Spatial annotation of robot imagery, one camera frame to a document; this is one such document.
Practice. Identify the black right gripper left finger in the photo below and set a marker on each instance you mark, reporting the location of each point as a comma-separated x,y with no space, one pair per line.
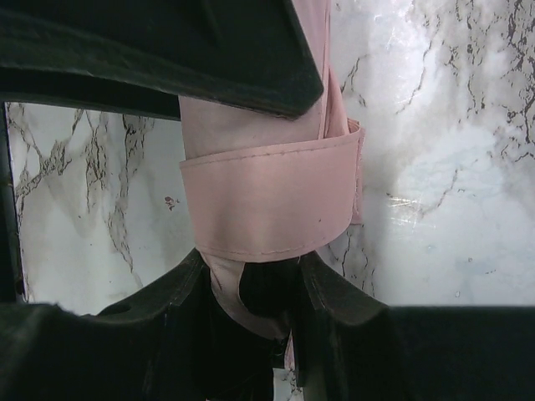
144,347

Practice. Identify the pink folding umbrella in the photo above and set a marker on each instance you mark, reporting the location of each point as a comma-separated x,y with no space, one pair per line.
262,192

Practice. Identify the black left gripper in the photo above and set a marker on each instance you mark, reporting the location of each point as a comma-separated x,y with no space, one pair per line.
136,57

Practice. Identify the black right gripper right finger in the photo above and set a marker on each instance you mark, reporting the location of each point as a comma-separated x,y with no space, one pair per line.
349,346

